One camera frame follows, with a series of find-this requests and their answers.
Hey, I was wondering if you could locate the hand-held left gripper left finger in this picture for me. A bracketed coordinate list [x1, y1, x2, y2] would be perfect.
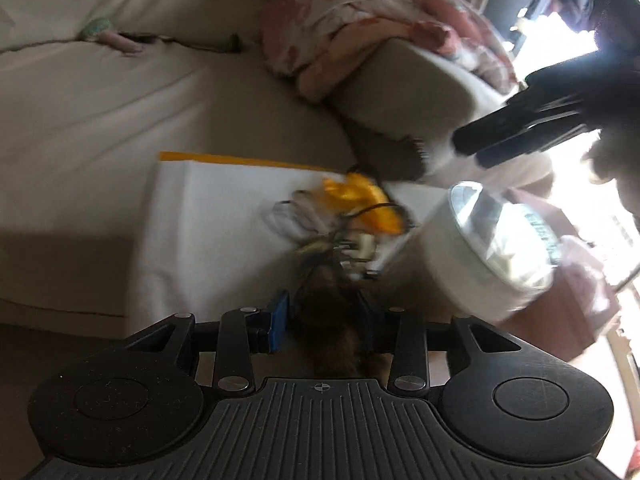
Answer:
[125, 290, 291, 395]

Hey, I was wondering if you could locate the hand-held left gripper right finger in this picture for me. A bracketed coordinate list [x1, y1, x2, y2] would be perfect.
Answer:
[356, 294, 521, 395]

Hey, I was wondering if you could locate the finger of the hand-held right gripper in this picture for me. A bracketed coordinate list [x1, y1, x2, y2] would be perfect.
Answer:
[452, 91, 587, 157]
[475, 122, 590, 169]

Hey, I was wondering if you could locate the brown furry plush toy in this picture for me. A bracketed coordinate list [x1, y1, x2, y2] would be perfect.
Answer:
[299, 255, 387, 379]

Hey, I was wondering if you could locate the beige cushion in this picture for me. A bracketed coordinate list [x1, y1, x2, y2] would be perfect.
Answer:
[326, 37, 553, 196]

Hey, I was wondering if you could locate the white round tub clear lid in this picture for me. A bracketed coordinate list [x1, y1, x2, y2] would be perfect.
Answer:
[384, 181, 565, 325]

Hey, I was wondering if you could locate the white bag with yellow edge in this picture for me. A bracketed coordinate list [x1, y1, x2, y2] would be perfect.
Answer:
[131, 151, 407, 322]

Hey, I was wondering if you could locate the dark brown fuzzy cloth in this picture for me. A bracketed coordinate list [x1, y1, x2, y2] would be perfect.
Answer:
[344, 119, 432, 182]

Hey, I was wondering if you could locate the yellow cloth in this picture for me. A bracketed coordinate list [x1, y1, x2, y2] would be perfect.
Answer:
[320, 172, 407, 236]

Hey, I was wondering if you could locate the clear plastic bag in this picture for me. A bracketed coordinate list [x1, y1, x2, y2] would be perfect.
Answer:
[559, 234, 622, 337]

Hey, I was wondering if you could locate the pink floral blanket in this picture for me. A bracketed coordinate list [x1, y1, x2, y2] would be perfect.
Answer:
[260, 0, 520, 105]

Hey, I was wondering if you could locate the brown cardboard box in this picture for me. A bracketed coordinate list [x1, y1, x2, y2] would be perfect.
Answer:
[499, 260, 617, 361]

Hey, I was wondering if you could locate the beige sofa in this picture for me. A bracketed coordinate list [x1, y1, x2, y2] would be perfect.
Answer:
[0, 0, 362, 322]

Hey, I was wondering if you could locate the tangle of thin cables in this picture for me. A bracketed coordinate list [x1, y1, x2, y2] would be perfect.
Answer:
[264, 191, 407, 283]

